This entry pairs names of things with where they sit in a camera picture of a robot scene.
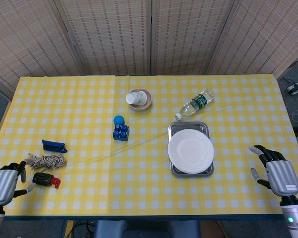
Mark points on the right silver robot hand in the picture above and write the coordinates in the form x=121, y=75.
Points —
x=281, y=174

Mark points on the black and red tape measure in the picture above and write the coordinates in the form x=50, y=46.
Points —
x=45, y=180

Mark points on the blue ball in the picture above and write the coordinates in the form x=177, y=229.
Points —
x=119, y=120

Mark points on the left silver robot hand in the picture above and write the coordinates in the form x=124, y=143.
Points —
x=2, y=182

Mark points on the blue stapler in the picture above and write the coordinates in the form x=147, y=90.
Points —
x=53, y=145

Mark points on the beige ceramic bowl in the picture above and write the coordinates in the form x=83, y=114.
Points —
x=142, y=101

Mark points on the white round plate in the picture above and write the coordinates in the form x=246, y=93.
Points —
x=190, y=151

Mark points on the clear plastic water bottle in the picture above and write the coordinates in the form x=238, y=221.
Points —
x=195, y=103

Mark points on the white paper cup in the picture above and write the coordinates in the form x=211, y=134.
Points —
x=135, y=97

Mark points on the woven folding screen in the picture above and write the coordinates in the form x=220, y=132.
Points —
x=149, y=37

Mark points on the steel rectangular tray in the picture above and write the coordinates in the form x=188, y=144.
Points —
x=190, y=148

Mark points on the blue chair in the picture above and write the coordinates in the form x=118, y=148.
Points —
x=146, y=229

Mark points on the blue building block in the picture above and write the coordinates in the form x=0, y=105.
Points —
x=121, y=132

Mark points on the white power strip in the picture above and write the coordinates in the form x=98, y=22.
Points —
x=297, y=87

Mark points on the yellow checkered tablecloth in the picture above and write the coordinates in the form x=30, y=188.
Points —
x=144, y=148

